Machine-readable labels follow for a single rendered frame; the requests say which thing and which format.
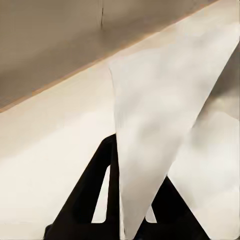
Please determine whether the paper coffee filter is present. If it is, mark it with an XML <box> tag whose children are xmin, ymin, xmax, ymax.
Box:
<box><xmin>107</xmin><ymin>21</ymin><xmax>240</xmax><ymax>240</ymax></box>

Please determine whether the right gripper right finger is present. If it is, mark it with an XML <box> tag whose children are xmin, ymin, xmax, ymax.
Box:
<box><xmin>133</xmin><ymin>176</ymin><xmax>211</xmax><ymax>240</ymax></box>

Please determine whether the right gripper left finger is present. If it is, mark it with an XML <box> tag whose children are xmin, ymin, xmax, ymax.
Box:
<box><xmin>43</xmin><ymin>133</ymin><xmax>120</xmax><ymax>240</ymax></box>

